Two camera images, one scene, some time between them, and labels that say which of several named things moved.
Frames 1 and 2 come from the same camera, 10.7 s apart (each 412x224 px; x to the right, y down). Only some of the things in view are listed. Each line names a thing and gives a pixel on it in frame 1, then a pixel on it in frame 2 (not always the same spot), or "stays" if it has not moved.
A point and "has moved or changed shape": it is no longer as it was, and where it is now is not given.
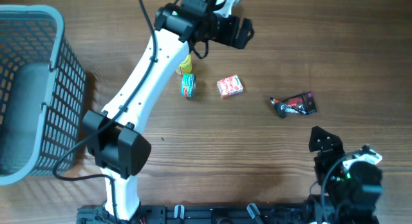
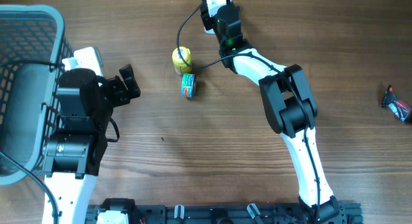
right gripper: x=333 y=142 to x=206 y=17
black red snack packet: x=303 y=104 has moved or changed shape
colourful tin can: x=188 y=85 stays
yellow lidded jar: x=186 y=65 stays
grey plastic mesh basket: x=43 y=94 stays
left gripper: x=228 y=38 to x=122 y=96
